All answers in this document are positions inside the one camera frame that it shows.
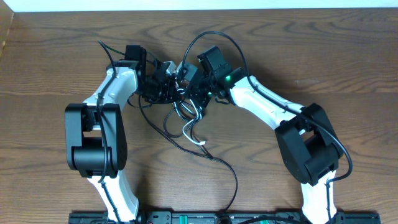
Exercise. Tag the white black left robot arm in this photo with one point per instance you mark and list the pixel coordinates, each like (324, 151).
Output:
(96, 144)

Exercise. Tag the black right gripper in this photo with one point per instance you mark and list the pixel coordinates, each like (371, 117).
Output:
(194, 95)

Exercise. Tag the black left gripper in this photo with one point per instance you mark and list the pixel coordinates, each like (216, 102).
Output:
(168, 85)

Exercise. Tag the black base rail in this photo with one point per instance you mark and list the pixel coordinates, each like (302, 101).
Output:
(163, 217)

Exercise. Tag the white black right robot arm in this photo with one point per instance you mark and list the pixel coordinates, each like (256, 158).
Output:
(306, 139)

